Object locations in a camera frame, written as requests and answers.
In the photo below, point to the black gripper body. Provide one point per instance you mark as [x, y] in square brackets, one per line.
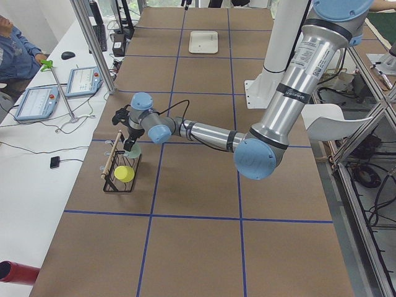
[133, 133]

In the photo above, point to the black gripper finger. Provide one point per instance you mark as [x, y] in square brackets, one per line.
[128, 145]

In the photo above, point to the pale green cup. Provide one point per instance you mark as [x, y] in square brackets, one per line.
[135, 151]

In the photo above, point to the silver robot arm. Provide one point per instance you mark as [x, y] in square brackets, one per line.
[330, 26]

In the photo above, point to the yellow cup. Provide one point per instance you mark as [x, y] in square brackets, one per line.
[124, 174]

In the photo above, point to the cream rabbit tray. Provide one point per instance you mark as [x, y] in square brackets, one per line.
[203, 42]

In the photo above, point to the far teach pendant tablet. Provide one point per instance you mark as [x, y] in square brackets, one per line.
[83, 81]

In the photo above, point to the teach pendant tablet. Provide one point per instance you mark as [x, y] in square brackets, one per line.
[37, 103]
[83, 81]

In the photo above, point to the small black square device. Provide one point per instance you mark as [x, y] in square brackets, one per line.
[54, 162]

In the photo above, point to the black box with label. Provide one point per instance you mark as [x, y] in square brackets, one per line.
[119, 45]

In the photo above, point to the near teach pendant tablet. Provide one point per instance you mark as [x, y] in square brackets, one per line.
[37, 103]

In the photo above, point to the black computer mouse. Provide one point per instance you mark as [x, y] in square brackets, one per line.
[67, 55]

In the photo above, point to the black keyboard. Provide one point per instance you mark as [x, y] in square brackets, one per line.
[100, 33]

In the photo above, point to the metal rod stand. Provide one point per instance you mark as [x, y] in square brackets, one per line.
[48, 65]

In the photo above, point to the person in blue shirt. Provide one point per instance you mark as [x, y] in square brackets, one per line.
[20, 59]

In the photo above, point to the red cylinder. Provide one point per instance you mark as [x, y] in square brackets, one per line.
[12, 272]

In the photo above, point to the white plastic chair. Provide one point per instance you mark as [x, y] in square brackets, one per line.
[325, 122]

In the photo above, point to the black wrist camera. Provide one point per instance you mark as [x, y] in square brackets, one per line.
[121, 116]

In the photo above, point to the black wire cup rack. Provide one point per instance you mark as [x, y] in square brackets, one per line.
[116, 157]

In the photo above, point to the aluminium frame post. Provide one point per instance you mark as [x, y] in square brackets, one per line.
[82, 16]

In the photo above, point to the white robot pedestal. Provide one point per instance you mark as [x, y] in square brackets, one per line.
[284, 37]

